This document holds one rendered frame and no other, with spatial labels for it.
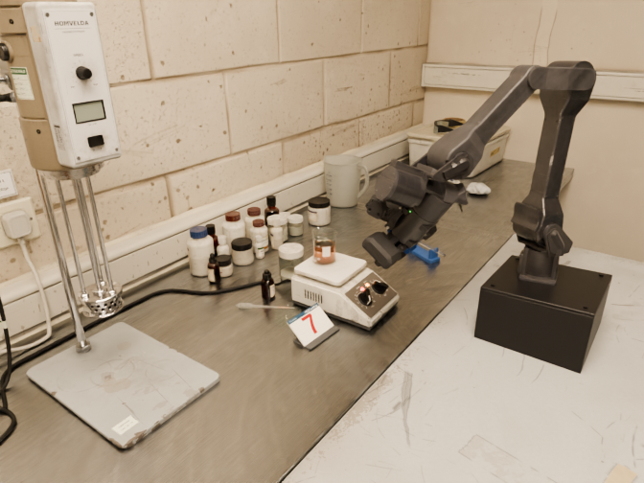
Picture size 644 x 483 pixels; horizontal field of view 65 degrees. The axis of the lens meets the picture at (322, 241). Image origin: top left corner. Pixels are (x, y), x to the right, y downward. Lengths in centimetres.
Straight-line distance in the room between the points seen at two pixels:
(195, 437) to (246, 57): 101
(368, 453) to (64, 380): 54
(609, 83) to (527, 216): 124
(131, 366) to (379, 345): 46
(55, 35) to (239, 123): 81
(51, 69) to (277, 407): 58
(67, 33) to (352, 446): 67
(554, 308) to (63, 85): 82
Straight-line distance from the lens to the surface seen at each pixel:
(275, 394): 89
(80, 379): 100
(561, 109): 96
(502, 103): 88
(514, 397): 93
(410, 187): 80
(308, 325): 101
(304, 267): 108
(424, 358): 97
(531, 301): 97
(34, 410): 98
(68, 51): 73
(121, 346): 105
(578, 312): 96
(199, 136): 137
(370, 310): 103
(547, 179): 98
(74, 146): 74
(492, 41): 232
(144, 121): 126
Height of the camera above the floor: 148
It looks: 24 degrees down
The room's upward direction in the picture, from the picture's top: 1 degrees counter-clockwise
